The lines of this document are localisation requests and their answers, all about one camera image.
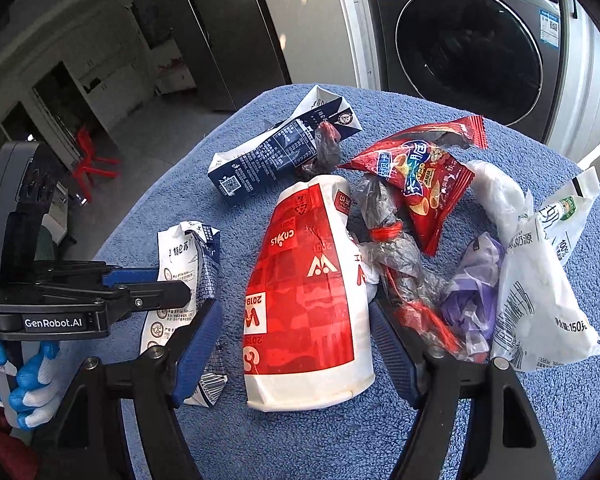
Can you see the blue towel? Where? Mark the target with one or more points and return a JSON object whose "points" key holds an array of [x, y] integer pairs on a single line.
{"points": [[280, 440]]}

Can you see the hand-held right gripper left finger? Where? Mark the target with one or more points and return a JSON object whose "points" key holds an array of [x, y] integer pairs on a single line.
{"points": [[200, 345]]}

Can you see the white green-print plastic pouch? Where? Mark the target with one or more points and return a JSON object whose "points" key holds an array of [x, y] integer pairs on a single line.
{"points": [[572, 210]]}

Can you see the small blue white milk carton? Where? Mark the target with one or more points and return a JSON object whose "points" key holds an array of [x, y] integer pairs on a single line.
{"points": [[180, 255]]}

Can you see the red plastic stool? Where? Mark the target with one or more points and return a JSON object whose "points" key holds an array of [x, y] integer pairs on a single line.
{"points": [[87, 170]]}

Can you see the white kitchen cabinet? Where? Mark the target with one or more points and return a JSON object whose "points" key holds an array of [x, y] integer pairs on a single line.
{"points": [[125, 60]]}

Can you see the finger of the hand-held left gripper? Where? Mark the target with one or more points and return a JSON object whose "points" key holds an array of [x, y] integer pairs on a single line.
{"points": [[150, 296], [130, 276]]}

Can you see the large dark blue milk carton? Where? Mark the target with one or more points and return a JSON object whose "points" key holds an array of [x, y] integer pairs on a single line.
{"points": [[270, 150]]}

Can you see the person's left hand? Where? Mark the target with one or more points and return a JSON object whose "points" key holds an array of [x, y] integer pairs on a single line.
{"points": [[32, 390]]}

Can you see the person's left forearm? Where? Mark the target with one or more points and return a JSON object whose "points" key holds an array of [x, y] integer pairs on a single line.
{"points": [[0, 450]]}

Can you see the small grey plastic bag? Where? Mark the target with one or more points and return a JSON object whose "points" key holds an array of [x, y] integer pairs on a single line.
{"points": [[325, 155]]}

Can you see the red snack packet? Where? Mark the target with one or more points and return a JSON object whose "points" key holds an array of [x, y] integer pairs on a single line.
{"points": [[430, 180]]}

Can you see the white barcode plastic pouch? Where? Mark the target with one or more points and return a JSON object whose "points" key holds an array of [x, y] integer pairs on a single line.
{"points": [[540, 300]]}

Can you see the dark grey washing machine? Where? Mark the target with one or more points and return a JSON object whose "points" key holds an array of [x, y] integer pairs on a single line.
{"points": [[470, 50]]}

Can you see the clear plastic bag red ties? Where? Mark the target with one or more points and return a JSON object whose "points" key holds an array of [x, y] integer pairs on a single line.
{"points": [[385, 250]]}

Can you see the dark grey refrigerator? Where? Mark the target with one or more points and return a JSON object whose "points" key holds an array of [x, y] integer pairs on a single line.
{"points": [[220, 35]]}

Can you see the purple plastic wrapper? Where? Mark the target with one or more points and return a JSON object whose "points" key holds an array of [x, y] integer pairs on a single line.
{"points": [[470, 300]]}

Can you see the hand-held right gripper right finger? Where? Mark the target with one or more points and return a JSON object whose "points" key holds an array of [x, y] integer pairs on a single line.
{"points": [[395, 345]]}

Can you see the rolled white plastic bag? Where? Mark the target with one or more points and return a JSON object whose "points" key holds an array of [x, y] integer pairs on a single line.
{"points": [[500, 195]]}

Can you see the red and white paper cup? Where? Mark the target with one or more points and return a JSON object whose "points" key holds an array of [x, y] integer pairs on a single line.
{"points": [[305, 285]]}

